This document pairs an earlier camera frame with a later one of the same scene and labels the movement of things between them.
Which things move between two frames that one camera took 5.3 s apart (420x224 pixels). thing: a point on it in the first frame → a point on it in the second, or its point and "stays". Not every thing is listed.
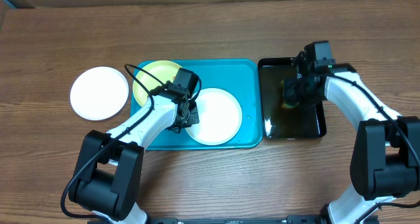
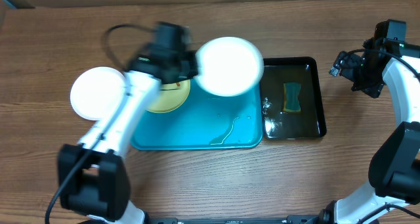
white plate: [220, 116] → [230, 66]
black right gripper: [294, 87] → [352, 64]
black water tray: [306, 120] stays
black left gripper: [194, 119] → [191, 69]
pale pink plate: [98, 93] stays
